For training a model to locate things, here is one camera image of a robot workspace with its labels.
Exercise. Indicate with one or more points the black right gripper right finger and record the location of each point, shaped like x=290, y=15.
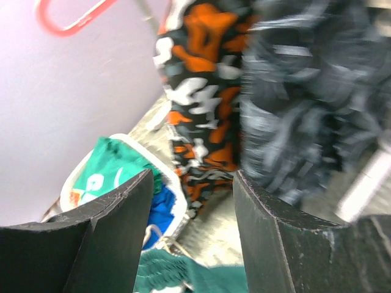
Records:
x=287, y=250

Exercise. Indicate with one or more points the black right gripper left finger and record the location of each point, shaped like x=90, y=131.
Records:
x=93, y=248

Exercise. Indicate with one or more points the dark green shorts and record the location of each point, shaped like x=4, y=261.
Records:
x=159, y=270

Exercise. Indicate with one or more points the dark leaf-print shorts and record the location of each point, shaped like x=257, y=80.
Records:
x=315, y=94

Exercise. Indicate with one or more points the orange camouflage shorts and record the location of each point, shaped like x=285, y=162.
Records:
x=198, y=55

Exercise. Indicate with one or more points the pink empty hanger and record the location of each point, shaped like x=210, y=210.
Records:
x=67, y=18

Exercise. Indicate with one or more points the blue garment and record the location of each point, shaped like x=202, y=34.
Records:
x=160, y=216

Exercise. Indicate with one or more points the green printed t-shirt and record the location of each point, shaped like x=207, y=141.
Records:
x=112, y=163

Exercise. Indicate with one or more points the white laundry basket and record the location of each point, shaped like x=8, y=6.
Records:
x=169, y=178

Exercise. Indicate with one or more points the white metal clothes rack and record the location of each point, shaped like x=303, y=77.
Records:
x=362, y=190

